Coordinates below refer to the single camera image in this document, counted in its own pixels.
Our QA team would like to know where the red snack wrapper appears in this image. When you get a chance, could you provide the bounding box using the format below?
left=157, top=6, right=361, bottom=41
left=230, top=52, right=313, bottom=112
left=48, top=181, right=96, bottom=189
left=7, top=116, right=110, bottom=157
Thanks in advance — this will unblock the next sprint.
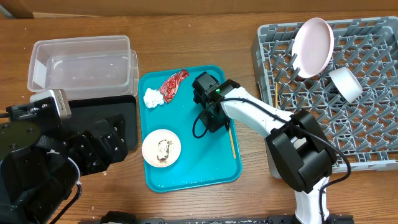
left=159, top=69, right=189, bottom=103

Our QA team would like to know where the white tissue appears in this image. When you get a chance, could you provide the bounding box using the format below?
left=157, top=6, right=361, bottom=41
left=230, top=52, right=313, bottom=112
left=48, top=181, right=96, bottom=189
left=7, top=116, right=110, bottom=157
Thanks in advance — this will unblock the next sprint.
left=143, top=88, right=165, bottom=108

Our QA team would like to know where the wooden chopstick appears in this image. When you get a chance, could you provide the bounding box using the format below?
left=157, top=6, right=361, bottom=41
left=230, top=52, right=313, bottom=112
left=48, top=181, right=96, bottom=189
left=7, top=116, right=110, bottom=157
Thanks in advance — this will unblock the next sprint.
left=274, top=82, right=279, bottom=109
left=228, top=128, right=236, bottom=159

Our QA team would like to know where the large pink plate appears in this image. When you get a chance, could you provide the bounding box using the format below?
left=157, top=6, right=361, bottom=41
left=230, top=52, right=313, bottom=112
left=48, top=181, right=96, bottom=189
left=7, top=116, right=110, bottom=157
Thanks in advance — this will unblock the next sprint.
left=292, top=17, right=334, bottom=78

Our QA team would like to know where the white bowl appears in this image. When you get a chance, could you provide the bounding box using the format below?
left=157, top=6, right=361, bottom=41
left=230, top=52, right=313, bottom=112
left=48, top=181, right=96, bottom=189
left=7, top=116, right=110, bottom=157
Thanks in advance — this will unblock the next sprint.
left=330, top=67, right=363, bottom=103

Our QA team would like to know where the grey dish rack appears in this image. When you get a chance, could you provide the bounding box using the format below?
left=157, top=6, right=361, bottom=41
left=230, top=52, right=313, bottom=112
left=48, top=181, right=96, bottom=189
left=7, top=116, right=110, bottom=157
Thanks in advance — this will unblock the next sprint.
left=251, top=17, right=397, bottom=170

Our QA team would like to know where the white cup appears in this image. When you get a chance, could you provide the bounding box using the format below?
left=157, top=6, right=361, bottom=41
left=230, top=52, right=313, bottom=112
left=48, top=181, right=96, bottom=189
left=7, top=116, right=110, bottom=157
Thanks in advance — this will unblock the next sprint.
left=293, top=138, right=307, bottom=149

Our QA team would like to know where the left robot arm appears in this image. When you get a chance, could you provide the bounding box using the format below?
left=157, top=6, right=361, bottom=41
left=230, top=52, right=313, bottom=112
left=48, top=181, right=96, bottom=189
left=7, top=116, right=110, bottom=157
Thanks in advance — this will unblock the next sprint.
left=1, top=114, right=128, bottom=223

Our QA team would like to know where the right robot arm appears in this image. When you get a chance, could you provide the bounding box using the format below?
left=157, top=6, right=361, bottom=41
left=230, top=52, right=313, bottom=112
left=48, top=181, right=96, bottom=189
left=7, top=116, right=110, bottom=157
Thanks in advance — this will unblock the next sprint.
left=192, top=80, right=336, bottom=223

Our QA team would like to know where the black bin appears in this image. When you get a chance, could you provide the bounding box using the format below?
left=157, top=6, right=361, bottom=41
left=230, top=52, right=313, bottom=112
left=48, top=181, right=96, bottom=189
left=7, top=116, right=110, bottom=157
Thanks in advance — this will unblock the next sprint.
left=62, top=95, right=138, bottom=151

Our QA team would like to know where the teal tray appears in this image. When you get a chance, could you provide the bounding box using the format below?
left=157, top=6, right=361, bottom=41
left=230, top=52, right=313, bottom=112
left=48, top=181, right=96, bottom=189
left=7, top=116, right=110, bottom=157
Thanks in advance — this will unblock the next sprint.
left=138, top=65, right=243, bottom=192

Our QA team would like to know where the small pink plate with food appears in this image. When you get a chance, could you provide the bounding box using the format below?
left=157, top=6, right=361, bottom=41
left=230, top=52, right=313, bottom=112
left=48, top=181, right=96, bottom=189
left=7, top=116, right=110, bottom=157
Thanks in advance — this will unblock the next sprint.
left=141, top=129, right=182, bottom=168

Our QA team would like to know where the clear plastic bin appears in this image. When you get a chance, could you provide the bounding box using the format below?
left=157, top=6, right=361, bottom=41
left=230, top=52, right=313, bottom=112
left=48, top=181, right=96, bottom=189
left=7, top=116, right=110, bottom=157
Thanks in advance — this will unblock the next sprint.
left=27, top=35, right=139, bottom=100

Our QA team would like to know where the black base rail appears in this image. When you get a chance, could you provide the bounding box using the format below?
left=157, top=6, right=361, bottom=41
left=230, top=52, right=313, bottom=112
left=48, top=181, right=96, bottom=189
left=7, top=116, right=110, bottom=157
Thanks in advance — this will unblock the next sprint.
left=77, top=210, right=355, bottom=224

